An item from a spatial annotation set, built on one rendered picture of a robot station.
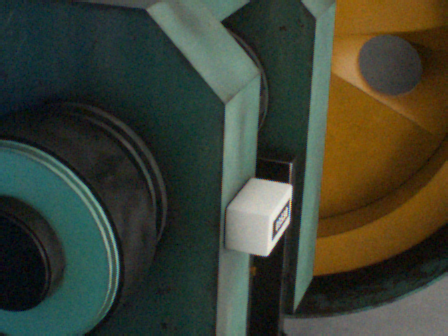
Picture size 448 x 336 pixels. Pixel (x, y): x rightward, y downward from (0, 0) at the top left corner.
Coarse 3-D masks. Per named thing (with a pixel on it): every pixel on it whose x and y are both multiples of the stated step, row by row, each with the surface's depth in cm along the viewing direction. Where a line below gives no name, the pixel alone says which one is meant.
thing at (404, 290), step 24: (432, 240) 144; (384, 264) 146; (408, 264) 141; (432, 264) 135; (312, 288) 146; (336, 288) 144; (360, 288) 141; (384, 288) 138; (408, 288) 133; (312, 312) 139; (336, 312) 137
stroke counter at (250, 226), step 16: (240, 192) 84; (256, 192) 84; (272, 192) 84; (288, 192) 85; (240, 208) 81; (256, 208) 81; (272, 208) 81; (288, 208) 85; (240, 224) 81; (256, 224) 80; (272, 224) 81; (224, 240) 82; (240, 240) 81; (256, 240) 81; (272, 240) 82
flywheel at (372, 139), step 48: (336, 0) 127; (384, 0) 125; (432, 0) 123; (336, 48) 130; (432, 48) 125; (336, 96) 132; (384, 96) 132; (432, 96) 128; (336, 144) 135; (384, 144) 133; (432, 144) 130; (336, 192) 138; (384, 192) 136; (432, 192) 129; (336, 240) 137; (384, 240) 134
